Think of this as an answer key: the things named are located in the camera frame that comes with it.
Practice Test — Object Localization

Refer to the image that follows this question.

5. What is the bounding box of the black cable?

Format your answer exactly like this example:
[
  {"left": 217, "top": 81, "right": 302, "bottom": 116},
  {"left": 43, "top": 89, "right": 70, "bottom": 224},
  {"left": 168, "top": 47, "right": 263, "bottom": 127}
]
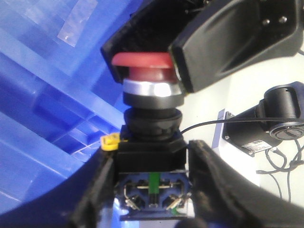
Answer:
[{"left": 180, "top": 117, "right": 304, "bottom": 202}]

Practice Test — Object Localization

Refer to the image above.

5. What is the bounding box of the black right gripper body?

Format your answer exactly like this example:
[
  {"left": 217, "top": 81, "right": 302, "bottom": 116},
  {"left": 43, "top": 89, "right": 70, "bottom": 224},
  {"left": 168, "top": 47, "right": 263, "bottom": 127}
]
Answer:
[{"left": 229, "top": 0, "right": 303, "bottom": 71}]

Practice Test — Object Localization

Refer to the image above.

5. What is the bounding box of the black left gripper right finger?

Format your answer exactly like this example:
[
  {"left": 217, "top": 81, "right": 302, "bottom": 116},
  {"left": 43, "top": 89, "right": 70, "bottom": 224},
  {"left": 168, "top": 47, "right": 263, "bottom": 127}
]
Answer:
[{"left": 175, "top": 140, "right": 304, "bottom": 228}]

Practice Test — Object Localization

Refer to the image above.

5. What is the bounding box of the blue plastic crate left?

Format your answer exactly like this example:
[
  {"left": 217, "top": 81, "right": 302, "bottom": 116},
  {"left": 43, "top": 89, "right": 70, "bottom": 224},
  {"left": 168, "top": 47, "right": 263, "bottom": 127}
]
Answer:
[{"left": 0, "top": 0, "right": 142, "bottom": 213}]

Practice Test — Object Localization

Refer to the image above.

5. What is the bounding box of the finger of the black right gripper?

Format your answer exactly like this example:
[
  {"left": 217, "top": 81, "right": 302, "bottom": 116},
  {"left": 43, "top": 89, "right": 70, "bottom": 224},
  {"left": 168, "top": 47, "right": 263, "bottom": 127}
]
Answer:
[
  {"left": 101, "top": 0, "right": 207, "bottom": 83},
  {"left": 169, "top": 0, "right": 259, "bottom": 93}
]

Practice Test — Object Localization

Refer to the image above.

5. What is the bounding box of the red mushroom push button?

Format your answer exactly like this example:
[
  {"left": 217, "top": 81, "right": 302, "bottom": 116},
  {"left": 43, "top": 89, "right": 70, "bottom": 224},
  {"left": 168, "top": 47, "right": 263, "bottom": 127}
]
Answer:
[{"left": 101, "top": 52, "right": 190, "bottom": 220}]

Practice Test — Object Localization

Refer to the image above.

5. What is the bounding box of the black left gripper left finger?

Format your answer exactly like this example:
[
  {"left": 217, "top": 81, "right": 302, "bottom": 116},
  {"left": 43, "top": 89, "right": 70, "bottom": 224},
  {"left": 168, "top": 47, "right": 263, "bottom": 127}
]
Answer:
[{"left": 0, "top": 149, "right": 116, "bottom": 228}]

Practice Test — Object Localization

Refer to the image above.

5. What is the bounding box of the clear tape strip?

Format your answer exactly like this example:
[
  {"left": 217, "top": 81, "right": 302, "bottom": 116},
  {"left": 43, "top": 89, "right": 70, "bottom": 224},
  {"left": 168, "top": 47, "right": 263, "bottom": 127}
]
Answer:
[{"left": 57, "top": 0, "right": 98, "bottom": 47}]

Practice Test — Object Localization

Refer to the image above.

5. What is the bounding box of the black motor on bracket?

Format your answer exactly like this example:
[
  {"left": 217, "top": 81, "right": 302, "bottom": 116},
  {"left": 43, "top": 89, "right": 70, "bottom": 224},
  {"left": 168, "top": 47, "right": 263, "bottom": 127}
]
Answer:
[{"left": 222, "top": 81, "right": 304, "bottom": 156}]

